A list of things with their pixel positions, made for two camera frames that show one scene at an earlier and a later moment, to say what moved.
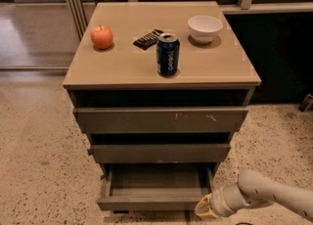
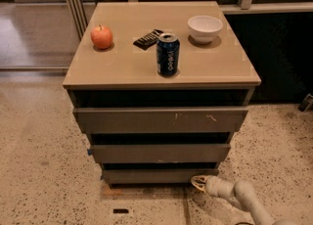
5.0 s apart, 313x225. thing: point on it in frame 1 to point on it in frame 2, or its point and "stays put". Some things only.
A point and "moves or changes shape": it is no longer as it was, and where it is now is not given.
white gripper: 217,203 to 212,186
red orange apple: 102,36 stays put
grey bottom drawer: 154,187 moves or changes shape
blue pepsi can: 168,51 stays put
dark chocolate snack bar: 148,40 stays put
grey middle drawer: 159,153 stays put
